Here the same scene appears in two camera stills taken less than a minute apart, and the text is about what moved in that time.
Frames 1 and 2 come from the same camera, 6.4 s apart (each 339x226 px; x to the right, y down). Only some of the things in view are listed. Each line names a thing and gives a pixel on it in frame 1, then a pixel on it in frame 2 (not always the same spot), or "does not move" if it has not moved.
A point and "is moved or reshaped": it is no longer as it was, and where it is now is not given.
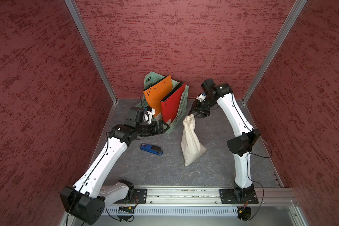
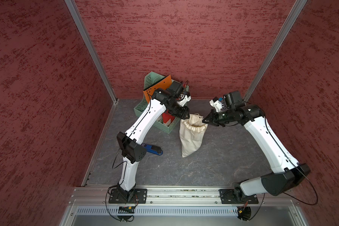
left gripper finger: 165,126 to 185,115
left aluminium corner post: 90,43 does not move
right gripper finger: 196,114 to 212,117
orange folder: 156,92 does not move
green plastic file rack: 175,85 does not move
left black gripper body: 149,129 to 176,109
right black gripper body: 203,106 to 225,115
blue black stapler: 151,149 does not move
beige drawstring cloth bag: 192,146 is moved or reshaped
